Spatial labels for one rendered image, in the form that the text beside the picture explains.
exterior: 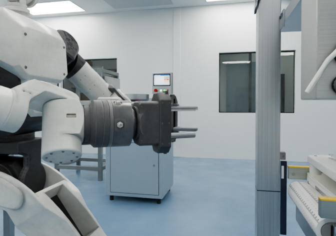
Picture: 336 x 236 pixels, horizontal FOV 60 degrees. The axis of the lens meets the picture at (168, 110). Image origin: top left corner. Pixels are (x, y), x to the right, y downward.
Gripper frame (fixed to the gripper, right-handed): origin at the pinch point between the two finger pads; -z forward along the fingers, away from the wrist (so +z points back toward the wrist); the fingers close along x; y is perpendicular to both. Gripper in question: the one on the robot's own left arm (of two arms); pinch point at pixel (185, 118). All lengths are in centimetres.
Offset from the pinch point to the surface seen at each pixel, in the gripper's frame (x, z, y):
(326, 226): 17.8, -30.5, 15.5
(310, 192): 16.4, -29.6, -0.4
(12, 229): 64, 111, -45
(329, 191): 13.9, -32.3, 6.6
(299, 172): 14.1, -28.0, -10.4
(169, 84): -25, 89, -238
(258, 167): 13.6, -17.8, -10.6
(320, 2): -20.3, -28.5, 19.9
